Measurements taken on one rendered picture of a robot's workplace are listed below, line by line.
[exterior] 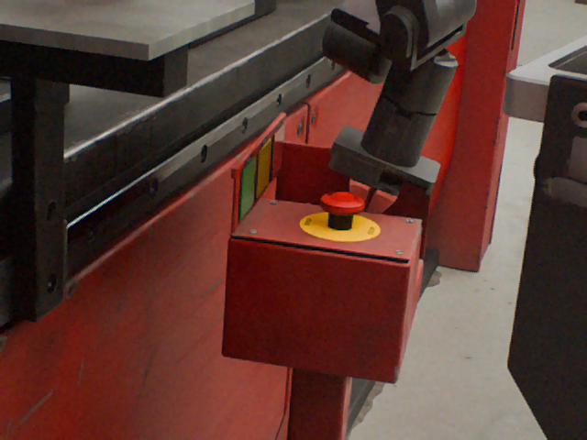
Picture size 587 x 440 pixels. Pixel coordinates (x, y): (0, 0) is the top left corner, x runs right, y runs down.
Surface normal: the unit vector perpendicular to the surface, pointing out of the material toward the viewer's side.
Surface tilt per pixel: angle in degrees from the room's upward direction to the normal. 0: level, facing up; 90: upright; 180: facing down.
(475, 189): 90
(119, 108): 0
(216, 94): 90
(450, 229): 90
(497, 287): 0
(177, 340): 90
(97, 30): 0
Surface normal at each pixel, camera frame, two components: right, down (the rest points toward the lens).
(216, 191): 0.95, 0.17
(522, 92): -0.49, 0.26
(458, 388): 0.07, -0.94
